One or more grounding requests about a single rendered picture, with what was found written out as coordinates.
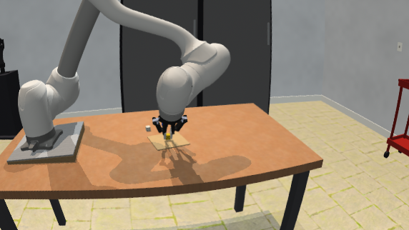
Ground beige flat mat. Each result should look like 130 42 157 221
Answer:
147 131 190 151

